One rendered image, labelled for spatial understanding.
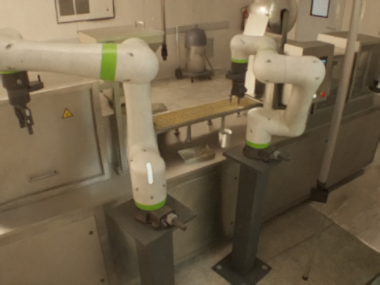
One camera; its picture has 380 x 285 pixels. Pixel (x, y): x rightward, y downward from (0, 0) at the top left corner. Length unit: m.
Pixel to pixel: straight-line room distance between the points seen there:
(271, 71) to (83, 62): 0.69
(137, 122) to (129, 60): 0.33
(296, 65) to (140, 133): 0.65
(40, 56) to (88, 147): 0.77
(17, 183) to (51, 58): 0.84
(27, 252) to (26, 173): 0.37
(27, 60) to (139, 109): 0.44
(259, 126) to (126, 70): 0.83
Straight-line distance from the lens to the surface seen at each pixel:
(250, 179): 1.76
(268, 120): 1.59
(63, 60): 0.99
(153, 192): 1.18
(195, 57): 5.81
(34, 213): 1.65
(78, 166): 1.71
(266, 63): 1.27
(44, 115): 1.56
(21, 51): 1.01
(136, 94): 1.20
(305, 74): 1.29
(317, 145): 2.60
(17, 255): 1.70
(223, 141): 2.00
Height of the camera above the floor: 1.77
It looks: 28 degrees down
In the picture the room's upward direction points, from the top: straight up
